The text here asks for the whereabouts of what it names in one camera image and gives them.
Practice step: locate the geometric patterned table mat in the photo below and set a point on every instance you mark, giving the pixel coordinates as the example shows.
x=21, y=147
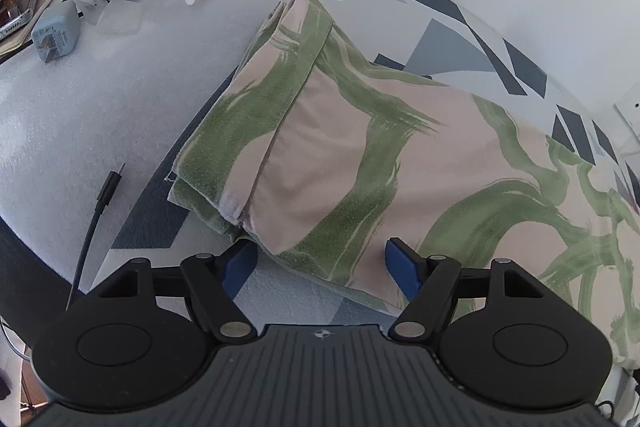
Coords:
x=450, y=37

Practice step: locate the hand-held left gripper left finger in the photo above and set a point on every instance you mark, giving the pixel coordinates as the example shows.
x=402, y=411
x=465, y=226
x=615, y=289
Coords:
x=235, y=269

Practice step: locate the green pink patterned pajama garment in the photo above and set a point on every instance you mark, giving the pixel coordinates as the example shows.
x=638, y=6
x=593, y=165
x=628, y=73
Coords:
x=375, y=147

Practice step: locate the grey plug adapter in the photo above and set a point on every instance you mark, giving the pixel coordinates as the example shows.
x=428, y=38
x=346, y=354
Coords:
x=56, y=32

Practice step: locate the smartphone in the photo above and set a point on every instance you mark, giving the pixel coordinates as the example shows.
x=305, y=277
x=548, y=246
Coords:
x=17, y=7

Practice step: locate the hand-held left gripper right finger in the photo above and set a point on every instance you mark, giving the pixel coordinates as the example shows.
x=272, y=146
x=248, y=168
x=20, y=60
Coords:
x=402, y=264

